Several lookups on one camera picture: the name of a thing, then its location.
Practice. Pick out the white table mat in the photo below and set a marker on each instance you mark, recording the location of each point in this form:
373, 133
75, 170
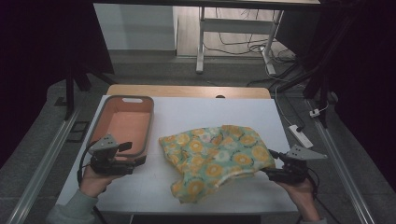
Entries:
199, 112

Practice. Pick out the small white plug adapter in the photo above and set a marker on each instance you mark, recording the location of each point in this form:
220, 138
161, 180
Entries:
314, 113

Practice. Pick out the orange plastic basket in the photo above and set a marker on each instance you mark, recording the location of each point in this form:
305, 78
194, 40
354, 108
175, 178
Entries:
124, 124

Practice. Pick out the white panel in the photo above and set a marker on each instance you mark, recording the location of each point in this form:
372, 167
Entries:
134, 28

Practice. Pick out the black floor plate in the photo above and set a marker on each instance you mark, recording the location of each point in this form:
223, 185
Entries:
77, 131

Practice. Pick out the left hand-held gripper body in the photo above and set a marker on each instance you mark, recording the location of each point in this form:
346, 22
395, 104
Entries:
107, 165

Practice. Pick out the person's left hand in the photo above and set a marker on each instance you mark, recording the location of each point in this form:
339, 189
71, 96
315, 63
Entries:
93, 185

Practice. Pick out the white metal desk frame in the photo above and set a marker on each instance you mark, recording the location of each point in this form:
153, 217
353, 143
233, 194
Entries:
236, 26

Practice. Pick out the black metal stand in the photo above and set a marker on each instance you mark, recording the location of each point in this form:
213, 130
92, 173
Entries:
70, 93
322, 93

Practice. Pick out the floral cloth bag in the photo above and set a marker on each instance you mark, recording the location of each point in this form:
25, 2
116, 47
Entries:
214, 158

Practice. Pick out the person's right hand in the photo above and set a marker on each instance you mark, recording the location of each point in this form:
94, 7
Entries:
302, 196

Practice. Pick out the dark curtain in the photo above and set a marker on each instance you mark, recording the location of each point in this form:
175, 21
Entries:
37, 62
364, 77

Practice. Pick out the white power strip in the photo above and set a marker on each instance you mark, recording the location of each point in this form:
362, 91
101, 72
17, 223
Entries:
301, 137

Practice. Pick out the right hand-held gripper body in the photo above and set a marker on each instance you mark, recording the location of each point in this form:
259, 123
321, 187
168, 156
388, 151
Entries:
292, 174

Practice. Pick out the aluminium rail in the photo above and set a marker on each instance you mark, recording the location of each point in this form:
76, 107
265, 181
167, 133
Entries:
43, 165
342, 174

